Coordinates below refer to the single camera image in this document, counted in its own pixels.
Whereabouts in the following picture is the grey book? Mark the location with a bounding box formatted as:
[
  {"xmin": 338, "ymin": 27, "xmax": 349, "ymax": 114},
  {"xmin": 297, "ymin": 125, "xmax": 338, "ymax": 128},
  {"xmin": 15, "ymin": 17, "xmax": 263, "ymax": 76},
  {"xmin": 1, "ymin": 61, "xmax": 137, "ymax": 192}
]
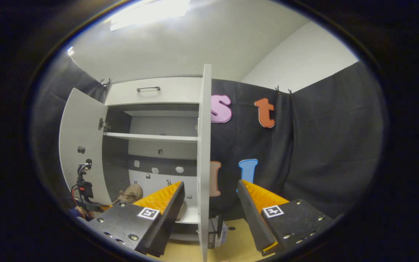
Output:
[
  {"xmin": 218, "ymin": 219, "xmax": 229, "ymax": 246},
  {"xmin": 209, "ymin": 218, "xmax": 220, "ymax": 249}
]

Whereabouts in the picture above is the white cabinet drawer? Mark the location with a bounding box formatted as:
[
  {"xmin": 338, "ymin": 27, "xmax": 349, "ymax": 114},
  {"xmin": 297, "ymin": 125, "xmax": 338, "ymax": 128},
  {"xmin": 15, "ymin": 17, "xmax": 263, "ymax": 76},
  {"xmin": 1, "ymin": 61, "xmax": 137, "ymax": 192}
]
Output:
[{"xmin": 105, "ymin": 77, "xmax": 203, "ymax": 106}]

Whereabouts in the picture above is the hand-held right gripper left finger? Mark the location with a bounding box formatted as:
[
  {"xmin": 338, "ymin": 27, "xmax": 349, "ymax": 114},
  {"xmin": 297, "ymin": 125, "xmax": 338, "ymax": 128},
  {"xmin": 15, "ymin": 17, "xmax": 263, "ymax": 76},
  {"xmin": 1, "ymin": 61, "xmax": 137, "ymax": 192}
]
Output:
[{"xmin": 84, "ymin": 181, "xmax": 185, "ymax": 258}]

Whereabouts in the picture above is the white shoe cabinet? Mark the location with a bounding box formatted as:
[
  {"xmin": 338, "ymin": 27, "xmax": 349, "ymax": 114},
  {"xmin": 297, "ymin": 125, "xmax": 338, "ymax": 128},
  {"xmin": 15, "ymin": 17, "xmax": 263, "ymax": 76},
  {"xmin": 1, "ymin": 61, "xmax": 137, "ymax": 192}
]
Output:
[{"xmin": 102, "ymin": 76, "xmax": 204, "ymax": 242}]

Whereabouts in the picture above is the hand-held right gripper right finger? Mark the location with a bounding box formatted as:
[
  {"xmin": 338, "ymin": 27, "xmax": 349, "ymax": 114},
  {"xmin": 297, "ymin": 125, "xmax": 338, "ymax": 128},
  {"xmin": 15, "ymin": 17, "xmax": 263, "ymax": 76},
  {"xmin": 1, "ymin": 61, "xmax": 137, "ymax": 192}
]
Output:
[{"xmin": 237, "ymin": 179, "xmax": 334, "ymax": 256}]

